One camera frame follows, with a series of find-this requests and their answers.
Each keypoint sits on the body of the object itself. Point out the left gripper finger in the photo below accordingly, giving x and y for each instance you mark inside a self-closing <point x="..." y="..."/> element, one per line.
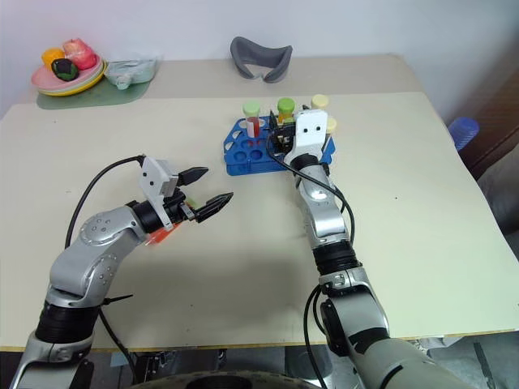
<point x="215" y="204"/>
<point x="194" y="175"/>

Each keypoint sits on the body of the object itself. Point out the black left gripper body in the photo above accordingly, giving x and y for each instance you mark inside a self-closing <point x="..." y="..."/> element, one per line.
<point x="178" y="206"/>

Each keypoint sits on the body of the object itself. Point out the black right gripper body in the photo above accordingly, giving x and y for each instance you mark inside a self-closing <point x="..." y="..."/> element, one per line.
<point x="280" y="142"/>

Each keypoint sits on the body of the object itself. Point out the green liquid test tube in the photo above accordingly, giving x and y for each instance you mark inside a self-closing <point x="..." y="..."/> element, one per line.
<point x="286" y="107"/>

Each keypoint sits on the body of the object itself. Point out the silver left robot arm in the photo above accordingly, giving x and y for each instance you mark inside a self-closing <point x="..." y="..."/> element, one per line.
<point x="93" y="237"/>

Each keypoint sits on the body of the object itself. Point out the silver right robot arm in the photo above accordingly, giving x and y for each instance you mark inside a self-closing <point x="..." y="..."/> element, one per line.
<point x="324" y="219"/>

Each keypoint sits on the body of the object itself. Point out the yellow cap test tube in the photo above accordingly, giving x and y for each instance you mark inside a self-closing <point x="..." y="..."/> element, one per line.
<point x="333" y="126"/>
<point x="319" y="101"/>

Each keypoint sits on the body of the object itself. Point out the red liquid test tube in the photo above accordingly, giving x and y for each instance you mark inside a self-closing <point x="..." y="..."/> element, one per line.
<point x="253" y="125"/>

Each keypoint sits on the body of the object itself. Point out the orange liquid test tube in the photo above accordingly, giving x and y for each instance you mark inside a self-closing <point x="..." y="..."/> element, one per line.
<point x="160" y="236"/>

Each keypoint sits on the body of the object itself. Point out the blue test tube rack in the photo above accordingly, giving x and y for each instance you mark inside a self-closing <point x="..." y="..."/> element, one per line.
<point x="243" y="162"/>

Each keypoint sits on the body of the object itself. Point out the grey headset face pad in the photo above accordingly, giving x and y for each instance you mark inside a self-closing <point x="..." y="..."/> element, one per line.
<point x="243" y="56"/>

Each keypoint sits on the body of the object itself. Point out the green table mat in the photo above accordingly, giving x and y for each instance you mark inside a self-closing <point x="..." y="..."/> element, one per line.
<point x="121" y="98"/>

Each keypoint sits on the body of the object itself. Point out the black zip tie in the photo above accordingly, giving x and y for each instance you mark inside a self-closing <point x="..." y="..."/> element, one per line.
<point x="117" y="300"/>

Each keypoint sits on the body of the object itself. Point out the pale green plastic bag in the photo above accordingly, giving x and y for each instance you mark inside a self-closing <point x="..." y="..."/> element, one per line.
<point x="134" y="71"/>

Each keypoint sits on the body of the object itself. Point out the stacked plates with toy fruit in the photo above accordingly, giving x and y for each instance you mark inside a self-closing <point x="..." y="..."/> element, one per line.
<point x="99" y="72"/>

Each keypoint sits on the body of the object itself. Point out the yellow plate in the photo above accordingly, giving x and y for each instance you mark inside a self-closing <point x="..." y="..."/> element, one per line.
<point x="71" y="92"/>

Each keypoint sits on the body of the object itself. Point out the blue ribbed roll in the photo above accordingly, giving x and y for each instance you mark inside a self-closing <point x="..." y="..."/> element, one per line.
<point x="464" y="133"/>

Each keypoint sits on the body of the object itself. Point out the red pink toy apple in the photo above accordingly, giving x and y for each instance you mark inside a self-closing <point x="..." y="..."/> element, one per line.
<point x="81" y="52"/>

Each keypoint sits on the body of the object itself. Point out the dark green toy fruit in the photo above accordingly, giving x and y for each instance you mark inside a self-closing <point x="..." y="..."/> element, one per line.
<point x="64" y="69"/>

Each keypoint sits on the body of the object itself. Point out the pink plate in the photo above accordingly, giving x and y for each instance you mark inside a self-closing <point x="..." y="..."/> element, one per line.
<point x="44" y="79"/>

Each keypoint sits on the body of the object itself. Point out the yellow orange toy fruit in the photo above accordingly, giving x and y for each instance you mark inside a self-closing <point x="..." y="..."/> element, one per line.
<point x="52" y="56"/>

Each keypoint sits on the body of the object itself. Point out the brown wooden cabinet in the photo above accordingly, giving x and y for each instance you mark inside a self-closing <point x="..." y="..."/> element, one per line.
<point x="498" y="121"/>

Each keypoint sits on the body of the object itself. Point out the grey sofa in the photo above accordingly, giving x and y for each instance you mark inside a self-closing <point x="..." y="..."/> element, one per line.
<point x="503" y="190"/>

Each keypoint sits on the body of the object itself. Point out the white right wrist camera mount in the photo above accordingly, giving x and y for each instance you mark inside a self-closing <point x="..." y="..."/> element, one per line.
<point x="310" y="133"/>

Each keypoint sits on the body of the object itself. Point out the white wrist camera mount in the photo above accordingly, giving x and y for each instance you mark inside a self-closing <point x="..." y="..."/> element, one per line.
<point x="310" y="133"/>
<point x="153" y="178"/>

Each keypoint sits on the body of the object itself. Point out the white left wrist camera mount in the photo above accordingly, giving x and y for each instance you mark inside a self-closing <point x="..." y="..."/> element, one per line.
<point x="153" y="178"/>

